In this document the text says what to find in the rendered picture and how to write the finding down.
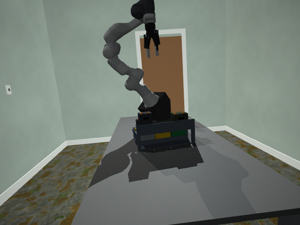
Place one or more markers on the yellow open bin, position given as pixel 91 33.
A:
pixel 162 135

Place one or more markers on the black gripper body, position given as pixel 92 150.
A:
pixel 150 27

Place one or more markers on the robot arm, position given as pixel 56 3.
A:
pixel 112 49

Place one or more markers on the grey open bin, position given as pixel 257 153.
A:
pixel 147 137

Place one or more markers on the green bin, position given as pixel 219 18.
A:
pixel 178 133

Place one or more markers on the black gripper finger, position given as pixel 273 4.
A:
pixel 147 44
pixel 156 41

